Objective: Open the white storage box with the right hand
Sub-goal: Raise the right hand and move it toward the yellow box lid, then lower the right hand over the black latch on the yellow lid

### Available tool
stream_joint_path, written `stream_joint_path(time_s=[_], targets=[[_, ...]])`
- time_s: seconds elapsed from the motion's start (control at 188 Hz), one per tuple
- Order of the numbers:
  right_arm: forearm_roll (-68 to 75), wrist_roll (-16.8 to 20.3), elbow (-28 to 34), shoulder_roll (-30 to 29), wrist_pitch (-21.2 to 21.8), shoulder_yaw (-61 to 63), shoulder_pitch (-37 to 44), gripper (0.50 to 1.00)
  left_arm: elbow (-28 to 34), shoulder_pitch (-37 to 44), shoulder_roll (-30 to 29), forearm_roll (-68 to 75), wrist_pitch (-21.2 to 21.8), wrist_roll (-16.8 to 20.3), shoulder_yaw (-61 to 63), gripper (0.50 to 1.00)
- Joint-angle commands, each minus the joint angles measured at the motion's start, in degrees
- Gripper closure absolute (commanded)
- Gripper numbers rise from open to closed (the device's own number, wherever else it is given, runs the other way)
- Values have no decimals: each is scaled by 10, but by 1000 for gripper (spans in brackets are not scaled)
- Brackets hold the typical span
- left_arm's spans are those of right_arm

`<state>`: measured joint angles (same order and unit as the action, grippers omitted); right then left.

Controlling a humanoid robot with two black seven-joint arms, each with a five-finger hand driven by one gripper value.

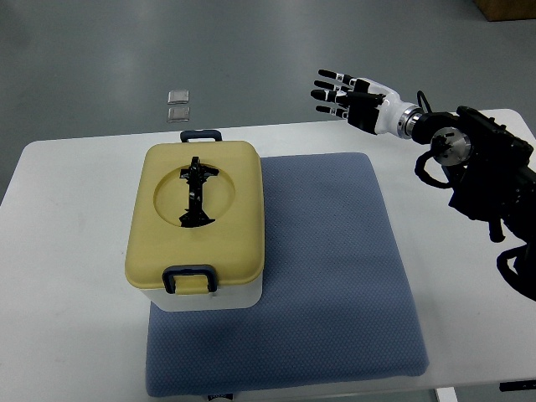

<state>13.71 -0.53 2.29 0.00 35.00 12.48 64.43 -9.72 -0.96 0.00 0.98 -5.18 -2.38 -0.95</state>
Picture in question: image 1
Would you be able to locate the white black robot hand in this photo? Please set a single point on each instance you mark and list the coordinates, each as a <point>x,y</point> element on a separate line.
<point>363,104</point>

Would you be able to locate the yellow box lid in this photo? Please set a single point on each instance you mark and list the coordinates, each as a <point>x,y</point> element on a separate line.
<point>198,223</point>

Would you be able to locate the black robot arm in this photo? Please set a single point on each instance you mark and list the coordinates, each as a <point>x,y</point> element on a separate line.
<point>487,169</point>

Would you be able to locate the brown cardboard box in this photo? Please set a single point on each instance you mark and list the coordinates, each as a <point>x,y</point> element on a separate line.
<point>506,10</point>

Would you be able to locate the white storage box base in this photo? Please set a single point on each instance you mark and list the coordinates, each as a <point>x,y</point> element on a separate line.
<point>215,295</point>

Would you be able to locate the upper metal floor plate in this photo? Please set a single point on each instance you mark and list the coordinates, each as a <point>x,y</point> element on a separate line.
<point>178,97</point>

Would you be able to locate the metal floor plate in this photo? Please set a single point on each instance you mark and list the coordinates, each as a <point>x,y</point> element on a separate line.
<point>178,97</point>
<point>178,114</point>

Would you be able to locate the lower metal floor plate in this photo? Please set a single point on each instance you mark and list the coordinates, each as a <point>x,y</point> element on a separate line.
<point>178,114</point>

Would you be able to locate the blue padded mat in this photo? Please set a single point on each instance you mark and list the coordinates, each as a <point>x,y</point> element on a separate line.
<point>336,305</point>

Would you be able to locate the black table control panel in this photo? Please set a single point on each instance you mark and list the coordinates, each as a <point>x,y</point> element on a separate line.
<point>521,385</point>

